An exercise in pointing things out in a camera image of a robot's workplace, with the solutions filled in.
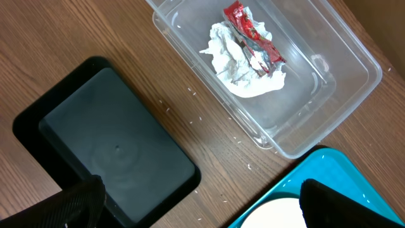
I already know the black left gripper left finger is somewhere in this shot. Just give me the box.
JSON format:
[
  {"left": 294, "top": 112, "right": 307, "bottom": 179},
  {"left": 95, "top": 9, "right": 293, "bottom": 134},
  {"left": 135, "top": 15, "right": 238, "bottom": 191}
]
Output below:
[{"left": 1, "top": 175, "right": 106, "bottom": 228}]

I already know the large white plate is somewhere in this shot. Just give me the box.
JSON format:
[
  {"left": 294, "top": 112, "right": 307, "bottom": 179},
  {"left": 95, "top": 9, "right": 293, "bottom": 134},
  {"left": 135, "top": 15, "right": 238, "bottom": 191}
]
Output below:
[{"left": 241, "top": 198, "right": 307, "bottom": 228}]

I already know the clear plastic bin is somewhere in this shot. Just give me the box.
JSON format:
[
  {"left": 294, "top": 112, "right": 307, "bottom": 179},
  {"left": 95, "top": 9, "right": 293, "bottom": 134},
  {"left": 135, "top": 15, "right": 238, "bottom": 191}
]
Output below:
[{"left": 147, "top": 0, "right": 382, "bottom": 158}]

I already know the teal plastic tray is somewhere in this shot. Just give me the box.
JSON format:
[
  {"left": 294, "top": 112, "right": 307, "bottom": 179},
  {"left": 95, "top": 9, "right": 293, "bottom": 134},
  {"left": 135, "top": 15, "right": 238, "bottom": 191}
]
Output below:
[{"left": 230, "top": 148, "right": 403, "bottom": 228}]

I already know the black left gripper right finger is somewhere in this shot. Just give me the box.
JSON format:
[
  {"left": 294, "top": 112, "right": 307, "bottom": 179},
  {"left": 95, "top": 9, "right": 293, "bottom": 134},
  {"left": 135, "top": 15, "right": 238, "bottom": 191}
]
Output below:
[{"left": 299, "top": 179, "right": 404, "bottom": 228}]

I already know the red snack wrapper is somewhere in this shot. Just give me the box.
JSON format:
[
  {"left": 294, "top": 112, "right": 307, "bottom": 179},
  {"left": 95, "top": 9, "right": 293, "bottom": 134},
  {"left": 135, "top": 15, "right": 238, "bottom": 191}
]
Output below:
[{"left": 223, "top": 1, "right": 287, "bottom": 77}]

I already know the black tray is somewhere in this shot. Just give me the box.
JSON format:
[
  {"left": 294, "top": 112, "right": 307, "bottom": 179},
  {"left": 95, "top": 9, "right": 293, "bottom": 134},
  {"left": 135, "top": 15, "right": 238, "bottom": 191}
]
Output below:
[{"left": 12, "top": 56, "right": 201, "bottom": 227}]

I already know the white napkin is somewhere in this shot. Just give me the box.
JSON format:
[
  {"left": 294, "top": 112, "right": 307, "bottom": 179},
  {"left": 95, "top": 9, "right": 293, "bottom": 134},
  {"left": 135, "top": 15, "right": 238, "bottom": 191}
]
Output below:
[{"left": 200, "top": 20, "right": 286, "bottom": 98}]

